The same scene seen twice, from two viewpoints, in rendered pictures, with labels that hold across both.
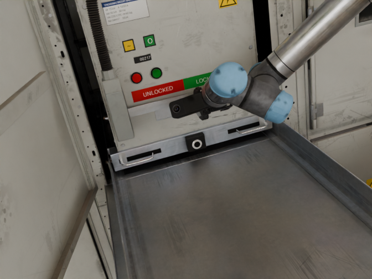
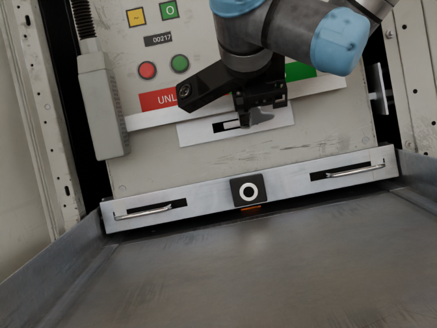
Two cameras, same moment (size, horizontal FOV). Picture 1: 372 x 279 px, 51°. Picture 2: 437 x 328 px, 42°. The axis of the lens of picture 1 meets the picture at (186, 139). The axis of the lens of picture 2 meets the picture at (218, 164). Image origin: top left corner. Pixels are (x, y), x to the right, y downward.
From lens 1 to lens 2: 47 cm
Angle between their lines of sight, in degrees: 23
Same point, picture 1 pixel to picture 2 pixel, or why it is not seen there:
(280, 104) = (336, 25)
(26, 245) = not seen: outside the picture
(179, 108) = (189, 89)
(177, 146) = (216, 198)
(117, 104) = (96, 93)
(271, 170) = (371, 222)
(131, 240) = (58, 304)
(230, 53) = not seen: hidden behind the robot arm
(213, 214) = (225, 273)
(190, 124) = (241, 159)
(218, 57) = not seen: hidden behind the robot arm
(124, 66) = (128, 51)
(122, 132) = (103, 142)
